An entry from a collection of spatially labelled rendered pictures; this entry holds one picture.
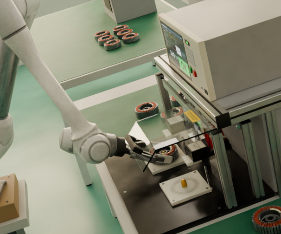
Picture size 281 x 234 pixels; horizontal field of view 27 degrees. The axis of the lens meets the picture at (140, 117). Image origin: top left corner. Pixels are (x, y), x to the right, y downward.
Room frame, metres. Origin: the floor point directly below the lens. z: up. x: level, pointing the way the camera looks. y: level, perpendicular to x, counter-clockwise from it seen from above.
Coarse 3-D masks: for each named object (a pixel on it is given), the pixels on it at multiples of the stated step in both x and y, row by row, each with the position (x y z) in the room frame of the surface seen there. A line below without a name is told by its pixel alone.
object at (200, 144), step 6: (192, 144) 1.80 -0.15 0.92; (198, 144) 1.79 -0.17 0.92; (204, 144) 1.78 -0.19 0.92; (228, 144) 1.77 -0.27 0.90; (186, 150) 1.81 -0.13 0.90; (192, 150) 1.76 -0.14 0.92; (198, 150) 1.75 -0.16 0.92; (204, 150) 1.76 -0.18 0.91; (210, 150) 1.76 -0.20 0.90; (186, 156) 1.80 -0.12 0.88; (192, 156) 1.75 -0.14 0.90; (198, 156) 1.75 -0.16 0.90; (204, 156) 1.75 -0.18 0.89; (186, 162) 1.76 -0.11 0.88; (192, 162) 1.75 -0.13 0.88
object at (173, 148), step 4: (164, 148) 2.04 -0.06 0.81; (168, 148) 2.03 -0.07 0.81; (172, 148) 2.00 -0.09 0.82; (176, 148) 2.00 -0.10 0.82; (156, 152) 2.03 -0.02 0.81; (160, 152) 2.01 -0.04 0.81; (168, 152) 1.98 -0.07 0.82; (172, 152) 1.98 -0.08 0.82; (176, 152) 1.99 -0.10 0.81; (176, 156) 1.98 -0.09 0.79; (172, 160) 1.96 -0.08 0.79
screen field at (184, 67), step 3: (180, 60) 1.94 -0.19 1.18; (180, 63) 1.95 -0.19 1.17; (183, 63) 1.91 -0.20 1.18; (180, 66) 1.96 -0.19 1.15; (183, 66) 1.92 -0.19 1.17; (186, 66) 1.88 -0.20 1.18; (183, 69) 1.93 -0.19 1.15; (186, 69) 1.89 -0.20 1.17; (186, 72) 1.90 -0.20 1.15; (189, 75) 1.87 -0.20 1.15
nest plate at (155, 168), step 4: (176, 144) 2.09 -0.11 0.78; (180, 152) 2.02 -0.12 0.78; (180, 156) 1.99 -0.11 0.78; (176, 160) 1.97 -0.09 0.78; (180, 160) 1.96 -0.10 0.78; (148, 164) 2.00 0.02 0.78; (152, 164) 1.99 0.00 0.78; (156, 164) 1.98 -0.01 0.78; (160, 164) 1.97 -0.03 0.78; (164, 164) 1.96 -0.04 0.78; (168, 164) 1.95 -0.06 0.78; (172, 164) 1.94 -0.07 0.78; (176, 164) 1.94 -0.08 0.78; (180, 164) 1.95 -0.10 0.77; (152, 168) 1.96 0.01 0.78; (156, 168) 1.95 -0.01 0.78; (160, 168) 1.94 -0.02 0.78; (164, 168) 1.94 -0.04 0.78; (168, 168) 1.94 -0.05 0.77; (152, 172) 1.93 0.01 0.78; (156, 172) 1.93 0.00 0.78
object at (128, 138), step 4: (128, 136) 1.71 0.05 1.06; (132, 136) 1.72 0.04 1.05; (128, 140) 1.69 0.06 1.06; (132, 140) 1.68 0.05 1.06; (128, 144) 1.67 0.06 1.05; (132, 144) 1.65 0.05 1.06; (132, 148) 1.63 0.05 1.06; (136, 148) 1.63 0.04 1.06; (140, 148) 1.64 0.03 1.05; (136, 152) 1.63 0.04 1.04; (140, 152) 1.63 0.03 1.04
